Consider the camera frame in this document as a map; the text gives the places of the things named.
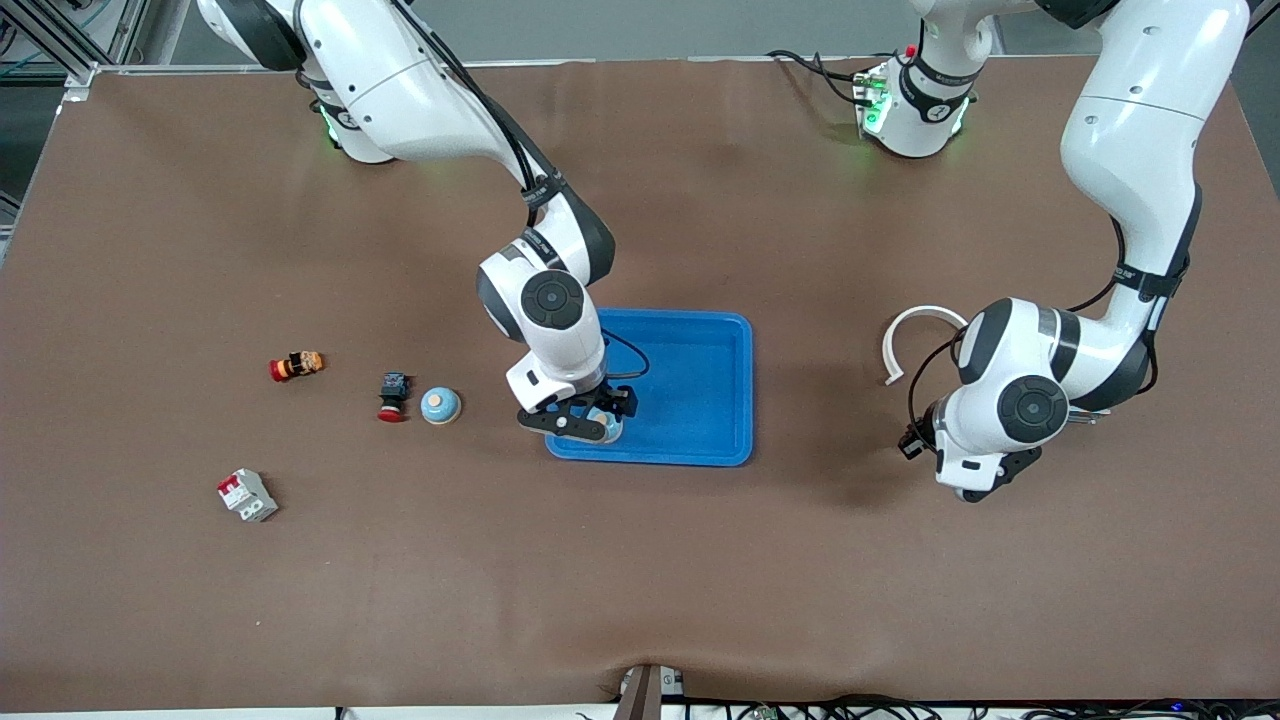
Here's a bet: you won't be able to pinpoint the orange red emergency button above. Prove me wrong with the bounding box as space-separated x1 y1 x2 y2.
268 350 326 383

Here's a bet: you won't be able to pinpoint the white curved plastic piece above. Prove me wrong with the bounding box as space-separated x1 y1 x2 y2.
881 305 969 387

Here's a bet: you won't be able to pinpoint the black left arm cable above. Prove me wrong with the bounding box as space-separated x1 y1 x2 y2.
905 215 1201 446

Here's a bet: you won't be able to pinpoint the blue plastic tray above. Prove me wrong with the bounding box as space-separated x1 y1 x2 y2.
545 307 754 468

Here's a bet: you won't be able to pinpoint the brown table mat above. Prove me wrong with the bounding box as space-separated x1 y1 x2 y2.
0 55 1280 713

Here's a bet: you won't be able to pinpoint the grey metal clamp bracket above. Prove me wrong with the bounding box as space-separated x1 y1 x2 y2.
612 662 687 720

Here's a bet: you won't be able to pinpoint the black table edge cables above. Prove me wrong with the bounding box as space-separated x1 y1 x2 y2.
575 693 1280 720

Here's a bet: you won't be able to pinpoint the white red circuit breaker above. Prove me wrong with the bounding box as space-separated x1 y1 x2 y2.
217 468 279 523

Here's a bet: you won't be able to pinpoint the red pushbutton black body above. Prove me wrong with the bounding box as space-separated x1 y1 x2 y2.
377 372 413 424

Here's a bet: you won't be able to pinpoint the black base cable bundle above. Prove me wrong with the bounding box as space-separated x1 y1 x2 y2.
768 48 881 109

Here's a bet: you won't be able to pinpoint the aluminium frame post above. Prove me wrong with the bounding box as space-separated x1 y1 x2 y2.
0 0 191 96
1225 0 1280 76

